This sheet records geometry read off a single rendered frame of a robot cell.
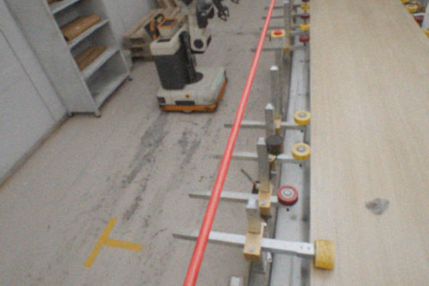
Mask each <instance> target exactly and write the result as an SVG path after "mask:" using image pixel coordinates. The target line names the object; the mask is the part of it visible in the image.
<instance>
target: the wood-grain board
mask: <svg viewBox="0 0 429 286"><path fill-rule="evenodd" d="M376 198H380V199H382V198H387V199H388V200H389V203H390V204H389V208H388V209H386V213H385V214H382V215H381V216H380V215H374V214H372V210H370V209H366V207H365V202H366V201H374V199H376ZM316 239H318V240H327V241H333V242H334V244H335V253H336V261H335V268H334V269H325V268H320V267H315V266H314V262H315V261H314V258H313V259H310V286H429V38H428V37H427V35H426V34H425V33H424V32H423V30H422V29H421V27H420V26H419V25H418V23H417V22H416V21H415V20H414V19H413V17H412V16H411V15H410V13H409V11H408V10H407V9H406V8H405V6H404V5H403V3H402V2H401V1H400V0H310V244H314V249H315V240H316Z"/></svg>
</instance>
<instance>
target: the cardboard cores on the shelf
mask: <svg viewBox="0 0 429 286"><path fill-rule="evenodd" d="M46 2H47V4H51V3H53V2H55V0H46ZM100 21H101V17H100V16H99V15H97V14H96V13H93V14H92V15H89V16H87V15H84V16H82V17H81V16H78V17H76V18H75V19H73V20H71V21H69V22H68V23H66V24H64V25H63V26H62V27H60V31H61V32H62V35H63V36H64V39H65V42H69V41H71V40H73V39H74V38H75V37H77V36H78V35H80V34H81V33H83V32H84V31H86V30H88V29H89V28H91V27H92V26H94V25H95V24H97V23H98V22H100ZM106 49H107V47H106V45H105V44H101V45H100V46H99V47H97V48H96V45H95V44H91V45H90V46H89V47H88V48H86V49H85V50H83V52H81V53H80V54H79V55H77V56H76V57H75V58H74V61H75V62H76V65H77V67H78V69H79V71H81V70H83V69H84V68H85V67H86V66H88V65H89V64H90V63H91V62H92V61H93V60H94V59H95V58H96V57H97V56H98V55H99V54H100V53H101V52H102V51H105V50H106Z"/></svg>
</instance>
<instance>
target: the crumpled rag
mask: <svg viewBox="0 0 429 286"><path fill-rule="evenodd" d="M389 204H390V203H389V200H388V199H387V198H382V199H380V198H376V199H374V201H366V202H365V207H366V209H370V210H372V214H374V215H380V216H381V215H382V214H385V213H386V209H388V208H389Z"/></svg>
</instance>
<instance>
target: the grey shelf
mask: <svg viewBox="0 0 429 286"><path fill-rule="evenodd" d="M5 1H6V3H7V5H8V6H9V8H10V10H11V12H12V14H13V15H14V17H15V19H16V20H17V22H18V24H19V26H20V28H21V30H22V31H23V33H24V35H25V36H26V38H27V40H28V42H29V44H30V45H31V47H32V49H33V51H34V54H35V55H36V57H37V59H38V60H39V62H40V64H41V65H42V68H43V69H44V71H45V73H46V75H47V76H48V78H49V80H50V82H51V83H52V85H53V87H54V89H55V90H56V92H57V94H58V96H59V97H60V100H61V101H62V104H63V105H64V107H65V109H66V110H67V112H68V114H69V117H73V116H74V114H71V113H70V112H82V113H93V112H95V115H96V116H97V118H100V117H101V115H100V113H99V110H98V107H99V106H100V105H101V104H102V102H103V101H104V100H105V99H106V98H107V97H108V96H109V95H110V94H111V93H112V92H113V91H114V89H116V87H118V85H120V83H121V82H122V81H123V80H124V79H126V77H128V75H129V77H130V79H129V81H132V80H133V79H132V76H131V73H130V71H129V68H128V65H127V63H126V60H125V57H124V55H123V52H122V49H121V46H120V44H119V40H118V39H117V35H116V33H115V30H114V28H113V24H112V22H111V19H110V17H109V14H108V11H107V8H106V6H105V3H104V1H103V0H63V1H58V0H55V2H53V3H51V4H47V2H46V0H5ZM102 4H103V5H102ZM93 13H96V14H97V15H99V16H100V17H101V21H100V22H98V23H97V24H95V25H94V26H92V27H91V28H89V29H88V30H86V31H84V32H83V33H81V34H80V35H78V36H77V37H75V38H74V39H73V40H71V41H69V42H65V39H64V36H63V35H62V32H61V31H60V27H62V26H63V25H64V24H66V23H68V22H69V21H71V20H73V19H75V18H76V17H77V16H81V17H82V16H84V15H87V16H89V15H92V14H93ZM88 42H89V43H88ZM91 44H95V45H96V48H97V47H99V46H100V45H101V44H105V45H106V47H107V49H106V50H105V51H102V52H101V53H100V54H99V55H98V56H97V57H96V58H95V59H94V60H93V61H92V62H91V63H90V64H89V65H88V66H86V67H85V68H84V69H83V70H81V71H79V69H78V67H77V65H76V62H75V61H74V58H75V57H76V56H77V55H79V54H80V53H81V52H83V50H85V49H86V48H88V47H89V46H90V45H91Z"/></svg>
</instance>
